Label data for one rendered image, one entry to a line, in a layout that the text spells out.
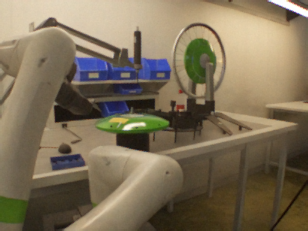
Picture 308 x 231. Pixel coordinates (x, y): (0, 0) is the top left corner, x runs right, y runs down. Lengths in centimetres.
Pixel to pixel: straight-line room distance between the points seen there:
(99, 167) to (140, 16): 163
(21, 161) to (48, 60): 20
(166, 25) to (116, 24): 47
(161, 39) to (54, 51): 177
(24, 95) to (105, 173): 32
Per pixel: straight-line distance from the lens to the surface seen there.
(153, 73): 193
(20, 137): 50
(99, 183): 74
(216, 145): 134
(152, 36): 221
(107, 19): 204
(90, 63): 192
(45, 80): 52
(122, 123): 97
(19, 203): 51
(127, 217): 51
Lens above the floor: 126
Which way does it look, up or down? 9 degrees down
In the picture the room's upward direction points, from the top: straight up
